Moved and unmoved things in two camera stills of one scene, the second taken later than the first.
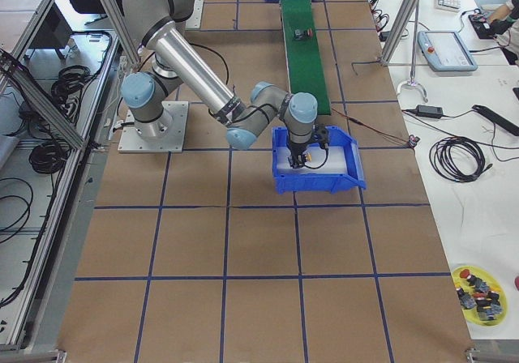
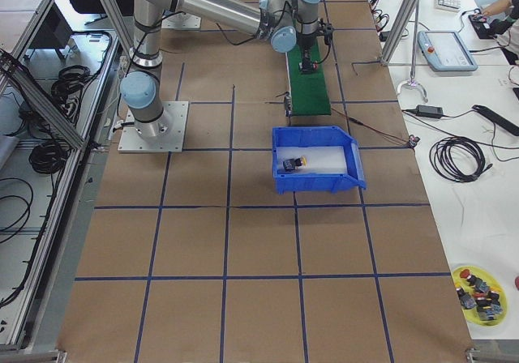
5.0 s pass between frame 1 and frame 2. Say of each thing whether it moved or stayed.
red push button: moved
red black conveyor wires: stayed
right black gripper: moved
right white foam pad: stayed
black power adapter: stayed
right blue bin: stayed
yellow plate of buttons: stayed
